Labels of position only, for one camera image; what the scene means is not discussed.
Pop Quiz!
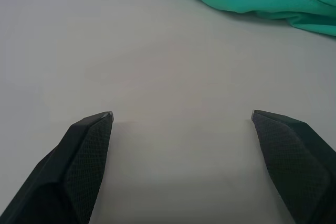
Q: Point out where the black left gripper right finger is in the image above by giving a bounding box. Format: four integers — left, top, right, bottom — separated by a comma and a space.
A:
251, 109, 336, 224

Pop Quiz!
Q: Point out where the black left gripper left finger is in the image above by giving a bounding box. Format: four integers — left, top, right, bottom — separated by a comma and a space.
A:
0, 111, 114, 224

